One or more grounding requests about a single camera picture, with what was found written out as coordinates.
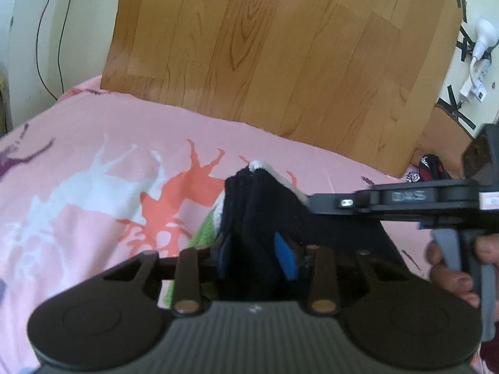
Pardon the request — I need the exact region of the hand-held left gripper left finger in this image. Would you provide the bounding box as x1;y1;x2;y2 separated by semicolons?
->
102;234;233;315

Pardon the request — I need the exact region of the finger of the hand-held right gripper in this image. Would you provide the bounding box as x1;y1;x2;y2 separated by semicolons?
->
305;190;375;217

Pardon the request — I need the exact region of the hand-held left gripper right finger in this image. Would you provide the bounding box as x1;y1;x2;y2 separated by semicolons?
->
274;232;387;315

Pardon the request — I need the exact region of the green knitted sweater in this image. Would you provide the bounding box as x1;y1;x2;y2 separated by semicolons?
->
158;218;224;309

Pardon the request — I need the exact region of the person's right hand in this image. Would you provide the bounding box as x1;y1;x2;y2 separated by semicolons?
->
426;237;499;309

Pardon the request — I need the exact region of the black red patterned garment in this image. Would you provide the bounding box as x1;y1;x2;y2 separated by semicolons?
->
405;154;451;185

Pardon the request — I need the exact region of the small wooden headboard panel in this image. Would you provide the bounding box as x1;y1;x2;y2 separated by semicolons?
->
418;105;475;182

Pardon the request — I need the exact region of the black tape cross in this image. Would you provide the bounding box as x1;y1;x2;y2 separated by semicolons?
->
455;26;477;62
436;85;477;130

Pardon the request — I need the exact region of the pink printed bedsheet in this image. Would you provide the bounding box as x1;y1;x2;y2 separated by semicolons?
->
0;75;464;374

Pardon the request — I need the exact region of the black wall cable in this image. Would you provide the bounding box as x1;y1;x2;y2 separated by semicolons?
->
36;0;74;101

